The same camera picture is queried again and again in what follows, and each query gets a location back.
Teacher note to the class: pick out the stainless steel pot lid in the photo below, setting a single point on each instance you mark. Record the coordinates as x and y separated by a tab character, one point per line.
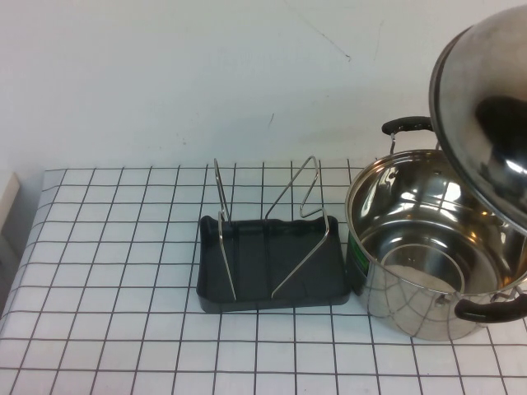
465	103

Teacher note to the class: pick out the black plastic rack tray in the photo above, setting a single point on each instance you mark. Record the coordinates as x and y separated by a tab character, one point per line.
255	255

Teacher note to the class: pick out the white black grid tablecloth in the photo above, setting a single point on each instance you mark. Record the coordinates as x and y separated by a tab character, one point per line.
123	247

